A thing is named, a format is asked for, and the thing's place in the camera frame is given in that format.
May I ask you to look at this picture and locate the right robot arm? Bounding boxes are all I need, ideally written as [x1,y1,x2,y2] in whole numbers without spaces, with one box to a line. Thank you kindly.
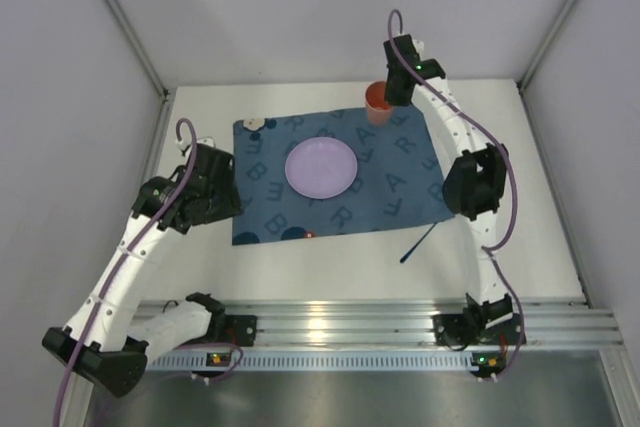
[384,34,518,349]

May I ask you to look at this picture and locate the blue letter-print placemat cloth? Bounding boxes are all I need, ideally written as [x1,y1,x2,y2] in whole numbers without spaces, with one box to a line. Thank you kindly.
[232,106,453,246]

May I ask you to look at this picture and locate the left aluminium frame post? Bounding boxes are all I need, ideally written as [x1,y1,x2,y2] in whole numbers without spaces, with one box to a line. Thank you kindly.
[102,0,168,98]

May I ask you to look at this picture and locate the right aluminium frame post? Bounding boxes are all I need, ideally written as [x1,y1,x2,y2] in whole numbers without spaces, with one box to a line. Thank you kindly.
[516,0,581,95]

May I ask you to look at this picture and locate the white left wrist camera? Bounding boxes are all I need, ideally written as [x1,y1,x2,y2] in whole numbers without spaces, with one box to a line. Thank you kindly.
[176,136,216,157]

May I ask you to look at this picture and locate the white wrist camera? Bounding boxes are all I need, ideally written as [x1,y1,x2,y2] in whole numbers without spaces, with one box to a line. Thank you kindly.
[413,39,425,53]
[176,136,216,157]

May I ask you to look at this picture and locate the aluminium frame post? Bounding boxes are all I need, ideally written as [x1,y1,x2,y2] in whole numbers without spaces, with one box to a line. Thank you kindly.
[516,0,581,95]
[102,0,168,98]

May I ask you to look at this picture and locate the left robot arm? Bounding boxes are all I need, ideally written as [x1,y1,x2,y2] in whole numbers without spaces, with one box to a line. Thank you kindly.
[42,143,242,398]

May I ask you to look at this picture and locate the perforated grey cable duct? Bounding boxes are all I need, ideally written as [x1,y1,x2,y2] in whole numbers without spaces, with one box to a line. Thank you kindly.
[143,348,505,373]

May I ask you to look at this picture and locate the aluminium mounting rail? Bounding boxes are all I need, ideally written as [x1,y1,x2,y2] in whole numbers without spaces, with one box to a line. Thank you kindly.
[79,299,626,348]

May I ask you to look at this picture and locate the blue metallic fork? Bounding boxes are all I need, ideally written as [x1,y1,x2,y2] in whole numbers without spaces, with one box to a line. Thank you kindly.
[399,223,438,264]

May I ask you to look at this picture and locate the purple plastic plate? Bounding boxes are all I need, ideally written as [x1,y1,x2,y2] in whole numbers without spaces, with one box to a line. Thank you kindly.
[284,137,358,200]

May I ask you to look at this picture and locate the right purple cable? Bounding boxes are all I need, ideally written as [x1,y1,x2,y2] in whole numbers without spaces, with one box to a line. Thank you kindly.
[387,9,526,378]

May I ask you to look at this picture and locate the orange plastic cup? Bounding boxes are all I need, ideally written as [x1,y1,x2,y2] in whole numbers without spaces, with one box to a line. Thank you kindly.
[364,81,393,126]

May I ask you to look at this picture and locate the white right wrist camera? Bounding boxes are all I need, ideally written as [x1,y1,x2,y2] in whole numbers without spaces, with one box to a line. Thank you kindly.
[413,39,425,53]

